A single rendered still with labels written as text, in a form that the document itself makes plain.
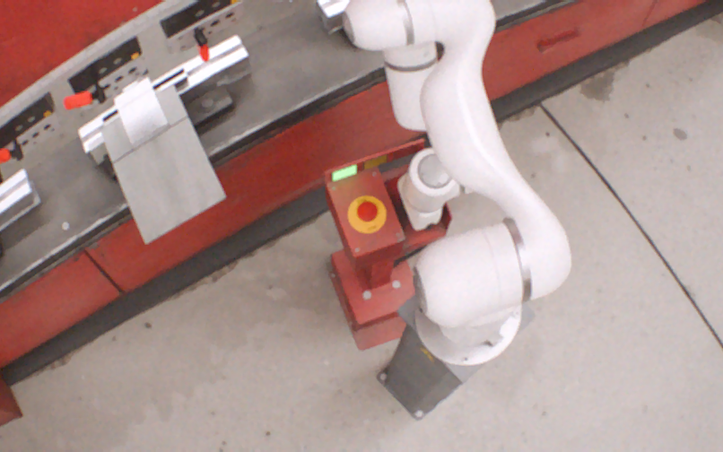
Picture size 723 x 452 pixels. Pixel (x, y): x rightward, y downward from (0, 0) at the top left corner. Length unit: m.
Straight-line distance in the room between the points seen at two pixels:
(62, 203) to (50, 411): 1.02
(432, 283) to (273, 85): 0.78
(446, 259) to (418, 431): 1.43
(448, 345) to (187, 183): 0.54
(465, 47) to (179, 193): 0.65
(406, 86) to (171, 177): 0.47
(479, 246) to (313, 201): 1.47
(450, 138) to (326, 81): 0.66
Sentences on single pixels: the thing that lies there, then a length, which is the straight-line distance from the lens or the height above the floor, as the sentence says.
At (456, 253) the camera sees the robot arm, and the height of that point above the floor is 1.42.
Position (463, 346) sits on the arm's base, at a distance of 1.79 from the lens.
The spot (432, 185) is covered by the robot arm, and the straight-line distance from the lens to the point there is 1.80.
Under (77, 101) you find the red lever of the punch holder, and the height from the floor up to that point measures 1.30.
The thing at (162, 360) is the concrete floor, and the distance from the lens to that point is 2.84.
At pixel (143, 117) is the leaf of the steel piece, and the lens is 1.94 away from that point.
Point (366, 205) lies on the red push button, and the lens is 2.04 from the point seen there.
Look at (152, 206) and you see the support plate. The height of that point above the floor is 1.00.
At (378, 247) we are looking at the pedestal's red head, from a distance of 2.05.
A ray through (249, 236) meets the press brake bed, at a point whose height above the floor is 0.05.
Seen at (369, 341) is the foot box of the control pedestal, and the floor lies 0.01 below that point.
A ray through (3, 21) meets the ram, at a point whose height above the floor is 1.66.
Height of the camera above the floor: 2.77
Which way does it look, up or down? 75 degrees down
